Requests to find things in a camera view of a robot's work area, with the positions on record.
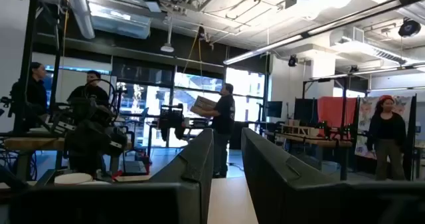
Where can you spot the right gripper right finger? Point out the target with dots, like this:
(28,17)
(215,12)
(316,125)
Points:
(282,197)

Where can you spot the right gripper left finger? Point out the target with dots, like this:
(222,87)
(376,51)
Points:
(186,197)

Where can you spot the pink white mug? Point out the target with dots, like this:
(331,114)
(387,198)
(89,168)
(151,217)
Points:
(73,178)

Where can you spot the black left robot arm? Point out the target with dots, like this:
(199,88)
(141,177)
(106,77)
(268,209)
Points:
(89,137)

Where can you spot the person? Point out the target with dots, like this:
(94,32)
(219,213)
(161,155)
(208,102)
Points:
(223,124)
(89,92)
(34,94)
(386,134)

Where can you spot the small black monitor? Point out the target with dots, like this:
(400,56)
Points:
(274,109)

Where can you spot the black flat panel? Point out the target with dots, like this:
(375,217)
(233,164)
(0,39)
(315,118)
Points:
(305,110)

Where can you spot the brown cardboard box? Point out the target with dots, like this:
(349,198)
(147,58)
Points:
(202,106)

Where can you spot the reddish hanging cloth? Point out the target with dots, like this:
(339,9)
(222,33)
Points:
(333,111)

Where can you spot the black ceiling spotlight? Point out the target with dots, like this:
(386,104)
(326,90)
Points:
(292,60)

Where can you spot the white pendant lamp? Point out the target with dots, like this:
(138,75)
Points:
(167,48)

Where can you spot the round black ceiling fixture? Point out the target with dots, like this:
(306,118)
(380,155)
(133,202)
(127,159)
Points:
(409,27)

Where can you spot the wooden workbench with black frame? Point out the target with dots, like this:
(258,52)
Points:
(33,143)
(318,141)

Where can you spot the painted wall poster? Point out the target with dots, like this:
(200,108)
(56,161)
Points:
(365,114)

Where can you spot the black ceiling light rail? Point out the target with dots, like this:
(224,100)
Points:
(265,48)

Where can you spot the white vented air duct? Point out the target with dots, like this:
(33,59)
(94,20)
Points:
(368,48)

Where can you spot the rectangular silver air duct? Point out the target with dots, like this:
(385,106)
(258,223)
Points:
(119,19)

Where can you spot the round silver air duct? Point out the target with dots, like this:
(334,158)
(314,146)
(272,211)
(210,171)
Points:
(79,8)

